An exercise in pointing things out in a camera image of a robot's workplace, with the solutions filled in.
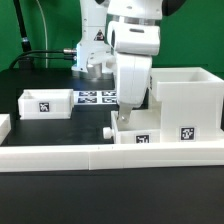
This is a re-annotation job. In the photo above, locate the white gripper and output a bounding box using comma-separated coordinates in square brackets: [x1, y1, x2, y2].
[107, 21, 160, 122]

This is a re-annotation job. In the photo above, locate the white front drawer box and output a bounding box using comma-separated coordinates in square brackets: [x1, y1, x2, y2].
[103, 110, 160, 144]

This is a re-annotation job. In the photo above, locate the white drawer box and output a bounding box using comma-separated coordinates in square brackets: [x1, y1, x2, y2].
[18, 89, 74, 120]
[103, 110, 160, 144]

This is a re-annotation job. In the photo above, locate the white drawer cabinet frame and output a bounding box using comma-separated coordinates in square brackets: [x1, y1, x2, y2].
[149, 67, 224, 142]

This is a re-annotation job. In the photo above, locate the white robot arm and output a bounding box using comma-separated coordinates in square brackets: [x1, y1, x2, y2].
[72, 0, 186, 122]

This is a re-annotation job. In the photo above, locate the marker sheet on table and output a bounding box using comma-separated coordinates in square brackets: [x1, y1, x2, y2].
[74, 90, 116, 105]

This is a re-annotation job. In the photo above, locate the black stand pole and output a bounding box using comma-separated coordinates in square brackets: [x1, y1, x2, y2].
[13, 0, 36, 70]

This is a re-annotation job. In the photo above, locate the white front fence rail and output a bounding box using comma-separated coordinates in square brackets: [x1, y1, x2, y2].
[0, 141, 224, 172]

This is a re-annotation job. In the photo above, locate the white fence rail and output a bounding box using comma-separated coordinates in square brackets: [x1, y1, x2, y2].
[0, 114, 11, 145]
[0, 141, 224, 172]

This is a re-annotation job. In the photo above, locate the black cable with connector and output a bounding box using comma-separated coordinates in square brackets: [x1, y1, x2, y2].
[8, 48, 78, 70]

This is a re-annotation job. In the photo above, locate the white left fence rail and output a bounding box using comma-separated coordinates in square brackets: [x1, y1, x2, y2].
[0, 114, 11, 145]

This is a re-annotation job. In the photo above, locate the white cable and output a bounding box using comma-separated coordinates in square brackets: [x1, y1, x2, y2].
[35, 0, 49, 69]

